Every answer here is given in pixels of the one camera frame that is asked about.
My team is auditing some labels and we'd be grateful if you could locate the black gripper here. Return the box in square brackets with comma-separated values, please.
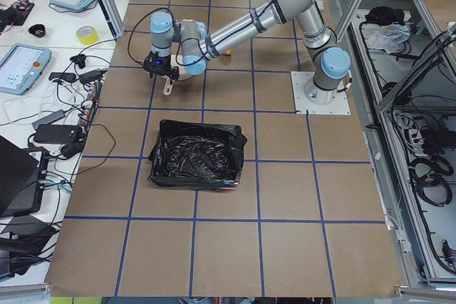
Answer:
[142, 51, 178, 91]

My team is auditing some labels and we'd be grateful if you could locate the beige plastic dustpan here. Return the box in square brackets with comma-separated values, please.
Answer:
[162, 54, 192, 95]

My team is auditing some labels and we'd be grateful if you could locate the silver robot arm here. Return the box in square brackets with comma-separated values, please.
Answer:
[140, 0, 351, 105]

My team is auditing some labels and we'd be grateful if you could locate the bin with black bag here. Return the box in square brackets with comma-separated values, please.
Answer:
[148, 120, 247, 190]

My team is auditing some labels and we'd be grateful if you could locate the yellow tape roll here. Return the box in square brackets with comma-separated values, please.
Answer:
[76, 26, 99, 46]

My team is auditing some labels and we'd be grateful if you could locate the black power brick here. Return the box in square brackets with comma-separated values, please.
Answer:
[33, 124, 83, 144]

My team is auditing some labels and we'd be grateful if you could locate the black round dish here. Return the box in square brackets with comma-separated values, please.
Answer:
[28, 23, 46, 38]

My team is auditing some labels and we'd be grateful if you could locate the teach pendant tablet near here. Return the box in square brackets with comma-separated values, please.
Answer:
[1, 43, 52, 95]

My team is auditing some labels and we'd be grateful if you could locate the black laptop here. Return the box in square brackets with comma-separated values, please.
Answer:
[1, 137, 49, 218]

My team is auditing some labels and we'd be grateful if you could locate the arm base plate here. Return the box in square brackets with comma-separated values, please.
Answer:
[291, 71, 351, 116]

